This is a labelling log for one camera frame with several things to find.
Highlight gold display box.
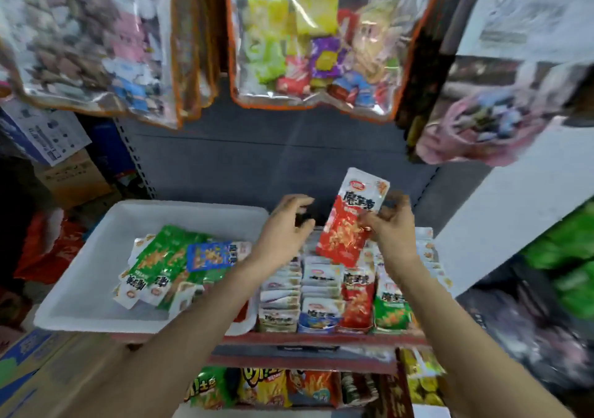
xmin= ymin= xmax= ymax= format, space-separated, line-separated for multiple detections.
xmin=258 ymin=255 xmax=303 ymax=333

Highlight green display box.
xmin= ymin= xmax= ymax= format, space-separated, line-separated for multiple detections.
xmin=373 ymin=264 xmax=417 ymax=333

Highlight red plastic bag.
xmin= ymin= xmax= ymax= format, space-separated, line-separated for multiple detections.
xmin=14 ymin=209 xmax=87 ymax=286

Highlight yellow snack packets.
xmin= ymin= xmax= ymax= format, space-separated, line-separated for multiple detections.
xmin=401 ymin=348 xmax=447 ymax=405

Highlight hanging yellow green snack bags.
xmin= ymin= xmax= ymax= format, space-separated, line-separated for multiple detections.
xmin=397 ymin=0 xmax=493 ymax=159

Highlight orange display box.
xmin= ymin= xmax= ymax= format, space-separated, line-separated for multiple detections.
xmin=413 ymin=227 xmax=456 ymax=298

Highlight white plastic bin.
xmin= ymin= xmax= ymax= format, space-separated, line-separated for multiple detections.
xmin=34 ymin=199 xmax=270 ymax=336

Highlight blue print cardboard carton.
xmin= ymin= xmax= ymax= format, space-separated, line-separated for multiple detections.
xmin=0 ymin=328 xmax=126 ymax=418

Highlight person's left forearm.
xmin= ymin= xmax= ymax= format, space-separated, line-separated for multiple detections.
xmin=65 ymin=269 xmax=280 ymax=418

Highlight person's left hand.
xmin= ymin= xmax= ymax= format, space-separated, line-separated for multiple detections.
xmin=246 ymin=194 xmax=317 ymax=281

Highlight row of orange chip bags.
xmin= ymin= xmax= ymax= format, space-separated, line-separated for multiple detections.
xmin=186 ymin=367 xmax=382 ymax=409

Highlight blue display box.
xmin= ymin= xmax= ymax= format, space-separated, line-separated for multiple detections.
xmin=299 ymin=255 xmax=347 ymax=333

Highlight orange trimmed toy snack bag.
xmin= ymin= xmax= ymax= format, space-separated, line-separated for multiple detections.
xmin=0 ymin=0 xmax=222 ymax=128

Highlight white blue carton box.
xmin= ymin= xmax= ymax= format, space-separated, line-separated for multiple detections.
xmin=0 ymin=95 xmax=92 ymax=168

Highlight plain brown cardboard carton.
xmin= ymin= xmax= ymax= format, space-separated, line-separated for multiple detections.
xmin=35 ymin=148 xmax=113 ymax=210

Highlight orange-edged clear candy bag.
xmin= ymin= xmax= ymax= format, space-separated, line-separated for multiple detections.
xmin=459 ymin=0 xmax=594 ymax=66

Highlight orange trimmed colourful candy bag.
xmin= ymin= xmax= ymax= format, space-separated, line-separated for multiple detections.
xmin=225 ymin=0 xmax=442 ymax=121

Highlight black plastic wrapped bundle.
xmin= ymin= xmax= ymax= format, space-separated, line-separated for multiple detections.
xmin=459 ymin=274 xmax=594 ymax=396

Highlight person's right forearm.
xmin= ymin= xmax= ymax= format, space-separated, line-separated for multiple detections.
xmin=394 ymin=263 xmax=577 ymax=418

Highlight hanging pink candy bag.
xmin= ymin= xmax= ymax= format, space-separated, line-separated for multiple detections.
xmin=415 ymin=83 xmax=581 ymax=168

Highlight red display box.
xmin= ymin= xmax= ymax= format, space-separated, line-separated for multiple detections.
xmin=338 ymin=264 xmax=377 ymax=333

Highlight person's right hand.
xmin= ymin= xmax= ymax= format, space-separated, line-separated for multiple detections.
xmin=360 ymin=194 xmax=426 ymax=279

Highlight stack of green packs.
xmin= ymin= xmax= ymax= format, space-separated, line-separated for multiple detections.
xmin=524 ymin=199 xmax=594 ymax=320

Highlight pile of snack packets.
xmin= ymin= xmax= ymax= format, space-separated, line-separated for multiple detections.
xmin=113 ymin=225 xmax=254 ymax=323

